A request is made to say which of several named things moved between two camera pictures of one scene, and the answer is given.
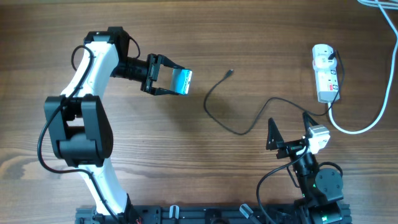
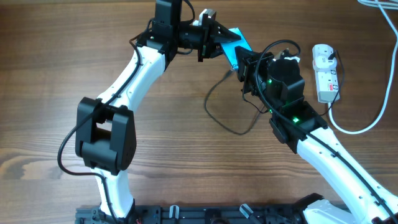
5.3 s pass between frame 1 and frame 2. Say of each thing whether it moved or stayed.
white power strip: stayed
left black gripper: moved
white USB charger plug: stayed
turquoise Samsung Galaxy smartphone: moved
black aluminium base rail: stayed
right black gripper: moved
